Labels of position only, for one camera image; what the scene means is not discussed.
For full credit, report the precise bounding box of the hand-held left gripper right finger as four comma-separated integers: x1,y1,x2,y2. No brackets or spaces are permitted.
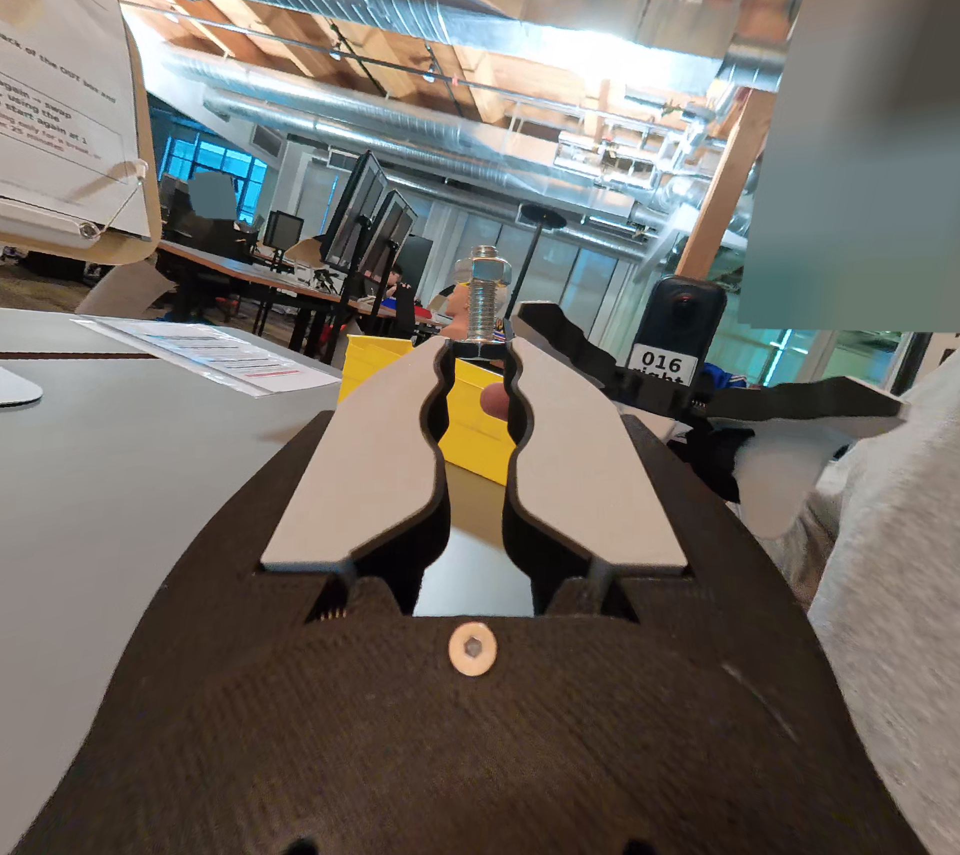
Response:
504,337,690,615

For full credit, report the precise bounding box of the person's right forearm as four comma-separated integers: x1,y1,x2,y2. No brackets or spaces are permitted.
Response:
765,345,960,855

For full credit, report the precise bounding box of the wooden-top office table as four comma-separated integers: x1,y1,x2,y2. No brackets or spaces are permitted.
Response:
153,240,451,361

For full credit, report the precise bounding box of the steel hex nut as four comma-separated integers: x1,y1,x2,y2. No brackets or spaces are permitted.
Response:
456,257,513,287

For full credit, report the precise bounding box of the round metal air duct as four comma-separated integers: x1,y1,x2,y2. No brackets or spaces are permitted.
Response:
161,41,571,144
202,86,661,264

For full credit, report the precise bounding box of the steel hex bolt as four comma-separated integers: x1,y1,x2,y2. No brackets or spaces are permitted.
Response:
450,243,515,361

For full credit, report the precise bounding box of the black monitor on stand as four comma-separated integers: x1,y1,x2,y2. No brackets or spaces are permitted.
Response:
322,150,390,271
363,189,420,279

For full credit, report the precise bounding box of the laminated paper sheet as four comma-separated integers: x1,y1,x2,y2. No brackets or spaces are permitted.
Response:
71,316,342,397

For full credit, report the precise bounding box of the dark monitor screen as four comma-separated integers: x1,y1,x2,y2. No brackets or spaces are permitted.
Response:
397,236,436,280

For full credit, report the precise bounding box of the grey desk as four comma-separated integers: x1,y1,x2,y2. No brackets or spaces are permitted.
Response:
0,307,537,855

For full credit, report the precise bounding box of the mannequin head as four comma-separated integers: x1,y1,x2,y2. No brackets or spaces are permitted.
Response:
438,285,472,339

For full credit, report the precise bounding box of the printed instruction sheet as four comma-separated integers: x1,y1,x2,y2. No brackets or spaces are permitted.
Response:
0,0,151,237

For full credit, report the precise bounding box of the black pole with disc top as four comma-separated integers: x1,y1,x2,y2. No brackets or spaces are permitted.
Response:
516,204,567,320

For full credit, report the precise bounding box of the white cardboard sheet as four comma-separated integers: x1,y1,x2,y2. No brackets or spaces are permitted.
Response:
75,261,177,318

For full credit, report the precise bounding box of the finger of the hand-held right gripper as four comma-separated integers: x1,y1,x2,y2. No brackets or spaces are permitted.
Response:
516,302,627,395
705,378,910,421

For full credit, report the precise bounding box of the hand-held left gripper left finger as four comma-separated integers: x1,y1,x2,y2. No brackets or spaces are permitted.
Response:
260,337,457,615

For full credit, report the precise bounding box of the white document stand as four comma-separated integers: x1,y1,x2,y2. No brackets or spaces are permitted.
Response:
0,195,151,410

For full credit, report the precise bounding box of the yellow plastic bin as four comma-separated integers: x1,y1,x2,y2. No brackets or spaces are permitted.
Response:
337,333,526,489

